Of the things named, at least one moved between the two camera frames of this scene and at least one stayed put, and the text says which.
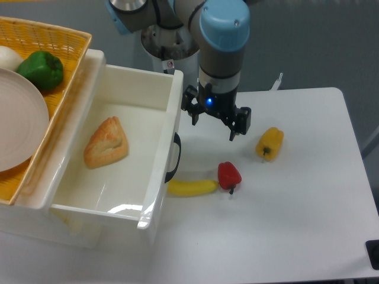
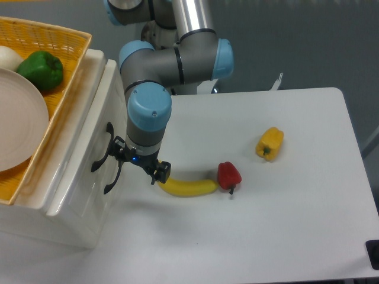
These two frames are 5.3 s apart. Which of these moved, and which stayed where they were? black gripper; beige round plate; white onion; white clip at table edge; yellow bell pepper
Moved: black gripper
Stayed: white onion; yellow bell pepper; beige round plate; white clip at table edge
